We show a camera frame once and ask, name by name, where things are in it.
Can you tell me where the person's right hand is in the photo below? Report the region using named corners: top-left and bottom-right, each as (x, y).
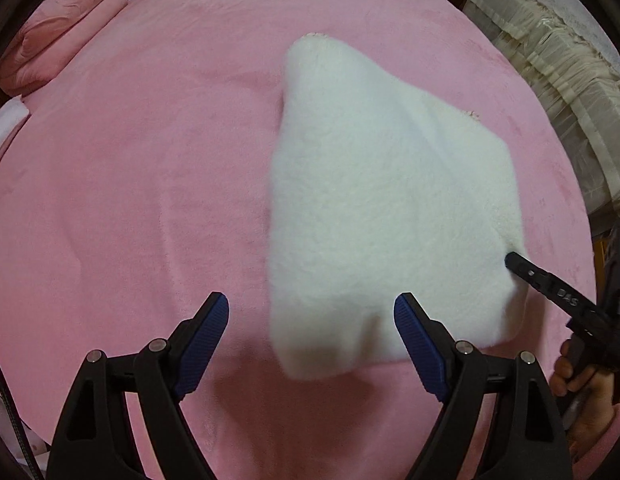
top-left (548, 339), bottom-right (618, 462)

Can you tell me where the white fluffy towel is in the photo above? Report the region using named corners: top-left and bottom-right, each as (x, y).
top-left (266, 32), bottom-right (528, 380)

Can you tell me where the pink bed blanket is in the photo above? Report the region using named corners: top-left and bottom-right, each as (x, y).
top-left (0, 0), bottom-right (598, 480)

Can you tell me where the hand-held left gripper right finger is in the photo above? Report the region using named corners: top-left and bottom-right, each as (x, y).
top-left (394, 291), bottom-right (574, 480)

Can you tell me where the black cable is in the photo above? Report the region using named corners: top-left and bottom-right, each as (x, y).
top-left (0, 377), bottom-right (46, 480)

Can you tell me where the cream ruffled fabric cover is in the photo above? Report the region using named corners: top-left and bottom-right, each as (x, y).
top-left (461, 0), bottom-right (620, 213)

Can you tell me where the pink folded comforter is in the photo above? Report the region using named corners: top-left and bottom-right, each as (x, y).
top-left (20, 0), bottom-right (129, 97)

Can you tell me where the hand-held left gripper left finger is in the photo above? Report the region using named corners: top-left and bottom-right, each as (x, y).
top-left (47, 290), bottom-right (229, 480)

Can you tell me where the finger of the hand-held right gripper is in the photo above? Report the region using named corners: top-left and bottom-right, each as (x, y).
top-left (504, 252), bottom-right (607, 333)

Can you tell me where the white plastic package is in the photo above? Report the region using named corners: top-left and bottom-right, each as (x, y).
top-left (0, 96), bottom-right (31, 162)

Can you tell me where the person's right forearm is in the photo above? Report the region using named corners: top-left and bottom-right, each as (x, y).
top-left (572, 402), bottom-right (620, 480)

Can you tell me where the pink pillow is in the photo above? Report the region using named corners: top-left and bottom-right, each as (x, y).
top-left (0, 0), bottom-right (116, 97)

